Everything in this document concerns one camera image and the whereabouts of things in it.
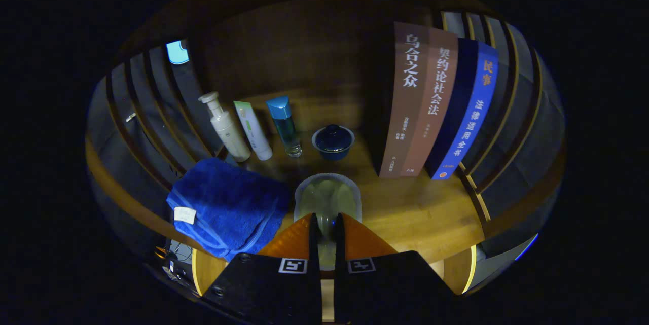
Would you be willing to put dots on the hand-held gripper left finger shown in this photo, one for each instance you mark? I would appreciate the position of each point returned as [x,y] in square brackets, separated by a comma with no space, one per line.
[314,244]

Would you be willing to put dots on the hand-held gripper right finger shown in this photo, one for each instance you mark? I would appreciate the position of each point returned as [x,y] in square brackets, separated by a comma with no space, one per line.
[338,244]

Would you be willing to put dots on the green white oval sponge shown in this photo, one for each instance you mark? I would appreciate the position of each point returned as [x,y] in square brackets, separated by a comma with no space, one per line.
[327,198]

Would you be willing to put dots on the wooden countertop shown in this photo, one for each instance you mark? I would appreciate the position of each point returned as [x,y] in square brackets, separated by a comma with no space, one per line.
[405,213]

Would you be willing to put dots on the wooden cabinet with slatted shelf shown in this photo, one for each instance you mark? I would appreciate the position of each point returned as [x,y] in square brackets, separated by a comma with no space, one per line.
[304,51]

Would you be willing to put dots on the blue folded towel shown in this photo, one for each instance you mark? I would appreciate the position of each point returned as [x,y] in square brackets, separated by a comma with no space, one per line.
[228,203]

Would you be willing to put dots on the blue lidded teacup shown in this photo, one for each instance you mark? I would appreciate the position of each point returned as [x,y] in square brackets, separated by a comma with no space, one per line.
[333,142]

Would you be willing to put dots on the teal capped bottle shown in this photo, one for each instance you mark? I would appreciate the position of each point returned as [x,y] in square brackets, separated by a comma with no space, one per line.
[285,127]

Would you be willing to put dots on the white green tube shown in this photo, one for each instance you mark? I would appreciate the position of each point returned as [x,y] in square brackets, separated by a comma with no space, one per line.
[252,132]

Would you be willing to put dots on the white pump bottle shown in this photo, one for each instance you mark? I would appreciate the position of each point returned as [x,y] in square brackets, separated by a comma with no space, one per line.
[228,132]

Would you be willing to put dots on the dark brown book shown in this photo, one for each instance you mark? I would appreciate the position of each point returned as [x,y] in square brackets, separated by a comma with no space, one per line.
[408,112]

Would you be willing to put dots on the reddish brown book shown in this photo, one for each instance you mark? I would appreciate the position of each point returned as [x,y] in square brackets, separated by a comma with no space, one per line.
[431,122]

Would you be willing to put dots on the blue book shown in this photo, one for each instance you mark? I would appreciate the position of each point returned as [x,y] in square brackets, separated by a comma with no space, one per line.
[471,112]

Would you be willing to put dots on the white clip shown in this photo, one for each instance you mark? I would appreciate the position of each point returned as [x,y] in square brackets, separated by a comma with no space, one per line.
[131,117]

